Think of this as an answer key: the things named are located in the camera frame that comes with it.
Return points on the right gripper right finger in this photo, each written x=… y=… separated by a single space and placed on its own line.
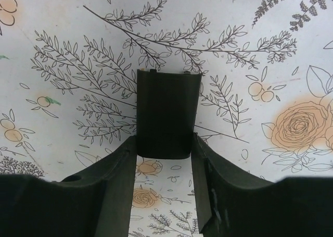
x=233 y=202

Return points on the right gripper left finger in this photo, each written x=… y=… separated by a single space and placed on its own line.
x=96 y=201

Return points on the black battery cover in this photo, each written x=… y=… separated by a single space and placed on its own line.
x=166 y=113

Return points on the floral table mat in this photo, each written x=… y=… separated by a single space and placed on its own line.
x=69 y=91

